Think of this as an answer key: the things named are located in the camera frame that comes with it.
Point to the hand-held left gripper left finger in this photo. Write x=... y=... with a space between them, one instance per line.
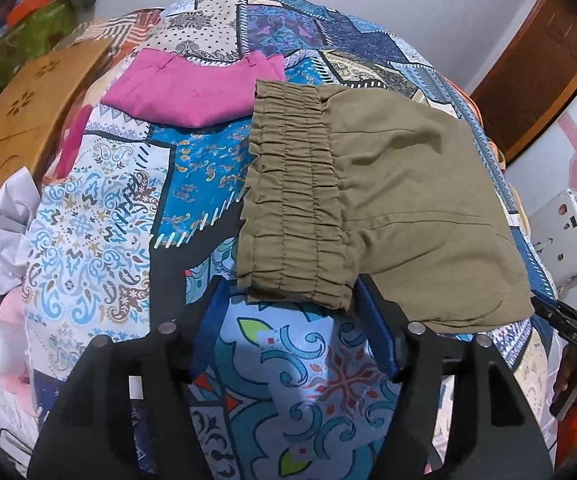
x=208 y=327

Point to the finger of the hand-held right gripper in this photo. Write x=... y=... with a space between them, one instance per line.
x=563 y=322

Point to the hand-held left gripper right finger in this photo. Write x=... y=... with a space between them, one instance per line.
x=374 y=327

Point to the olive green pants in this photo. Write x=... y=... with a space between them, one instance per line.
x=408 y=185

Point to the person's right hand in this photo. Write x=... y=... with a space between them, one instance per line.
x=571 y=377

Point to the white sewing machine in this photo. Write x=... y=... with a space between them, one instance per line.
x=563 y=240

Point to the patchwork printed blanket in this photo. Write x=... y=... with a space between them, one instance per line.
x=118 y=230

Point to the white crumpled cloth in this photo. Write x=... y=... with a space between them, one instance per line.
x=3 y=230

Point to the brown wooden door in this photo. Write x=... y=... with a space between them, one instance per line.
x=538 y=75

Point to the pink folded garment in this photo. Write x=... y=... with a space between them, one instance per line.
x=193 y=90

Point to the wooden lap table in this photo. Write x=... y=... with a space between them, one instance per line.
x=23 y=125

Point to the green bag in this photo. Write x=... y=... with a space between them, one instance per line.
x=23 y=50

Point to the orange box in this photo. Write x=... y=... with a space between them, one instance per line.
x=28 y=0

